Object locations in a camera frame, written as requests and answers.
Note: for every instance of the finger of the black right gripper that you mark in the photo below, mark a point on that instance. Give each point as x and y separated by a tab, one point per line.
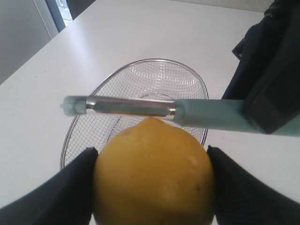
272	105

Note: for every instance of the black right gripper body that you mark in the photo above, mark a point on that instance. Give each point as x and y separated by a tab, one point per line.
261	42

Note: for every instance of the oval wire mesh basket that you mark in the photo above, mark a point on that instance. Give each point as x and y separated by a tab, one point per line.
158	79

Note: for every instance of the teal handled vegetable peeler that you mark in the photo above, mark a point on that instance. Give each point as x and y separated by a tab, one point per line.
212	114

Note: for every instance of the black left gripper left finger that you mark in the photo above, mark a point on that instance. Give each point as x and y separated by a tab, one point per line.
65	199

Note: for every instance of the yellow lemon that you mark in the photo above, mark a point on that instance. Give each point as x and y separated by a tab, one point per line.
153	174

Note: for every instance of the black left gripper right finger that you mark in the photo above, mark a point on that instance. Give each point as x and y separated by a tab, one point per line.
241	199

